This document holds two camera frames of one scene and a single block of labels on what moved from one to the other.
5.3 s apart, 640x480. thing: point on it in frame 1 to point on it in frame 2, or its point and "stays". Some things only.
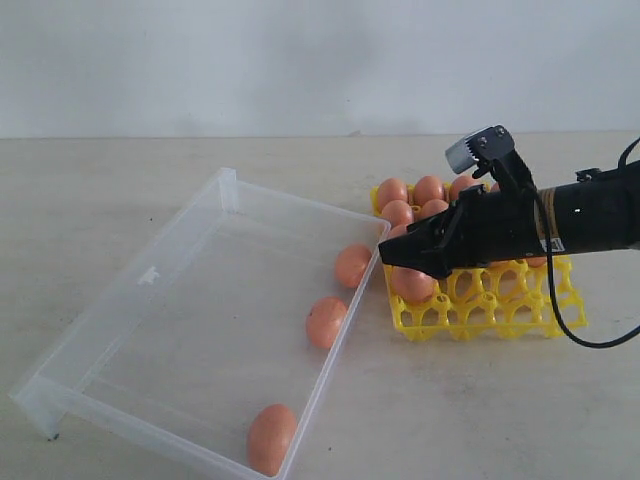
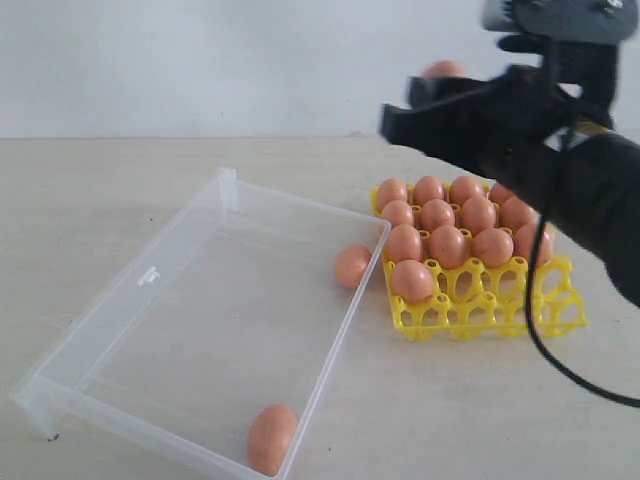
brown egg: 427,188 stays
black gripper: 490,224 to 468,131
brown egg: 323,320 to 445,68
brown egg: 411,286 stays
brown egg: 391,189 stays
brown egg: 399,212 stays
